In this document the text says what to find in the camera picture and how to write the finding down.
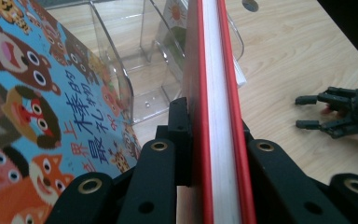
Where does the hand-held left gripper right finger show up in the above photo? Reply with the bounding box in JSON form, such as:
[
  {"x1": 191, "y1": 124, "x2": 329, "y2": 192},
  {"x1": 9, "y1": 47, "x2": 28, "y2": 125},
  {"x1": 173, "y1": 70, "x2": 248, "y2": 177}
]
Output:
[{"x1": 241, "y1": 119, "x2": 253, "y2": 147}]

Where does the light blue animal faces book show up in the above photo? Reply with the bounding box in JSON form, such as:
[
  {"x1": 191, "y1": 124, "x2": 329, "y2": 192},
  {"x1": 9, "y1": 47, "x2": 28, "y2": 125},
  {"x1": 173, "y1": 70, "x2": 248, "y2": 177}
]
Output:
[{"x1": 0, "y1": 0, "x2": 143, "y2": 224}]

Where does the red hardcover book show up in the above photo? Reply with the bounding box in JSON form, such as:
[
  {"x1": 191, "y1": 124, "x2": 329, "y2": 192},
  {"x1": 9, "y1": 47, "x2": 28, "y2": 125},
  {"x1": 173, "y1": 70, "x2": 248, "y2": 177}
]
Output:
[{"x1": 181, "y1": 0, "x2": 257, "y2": 224}]

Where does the white caterpillar picture book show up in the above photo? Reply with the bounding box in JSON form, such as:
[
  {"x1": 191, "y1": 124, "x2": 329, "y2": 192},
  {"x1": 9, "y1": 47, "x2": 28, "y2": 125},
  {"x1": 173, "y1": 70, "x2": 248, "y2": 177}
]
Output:
[{"x1": 157, "y1": 0, "x2": 248, "y2": 89}]

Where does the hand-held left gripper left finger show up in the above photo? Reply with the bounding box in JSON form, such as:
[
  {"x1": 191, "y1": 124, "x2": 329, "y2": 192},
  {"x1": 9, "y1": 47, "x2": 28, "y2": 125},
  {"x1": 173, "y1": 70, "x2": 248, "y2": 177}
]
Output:
[{"x1": 167, "y1": 96, "x2": 194, "y2": 187}]

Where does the clear acrylic book rack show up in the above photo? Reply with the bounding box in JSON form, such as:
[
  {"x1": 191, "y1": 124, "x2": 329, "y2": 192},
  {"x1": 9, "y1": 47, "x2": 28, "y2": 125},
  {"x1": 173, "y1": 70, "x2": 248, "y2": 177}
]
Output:
[{"x1": 43, "y1": 0, "x2": 246, "y2": 126}]

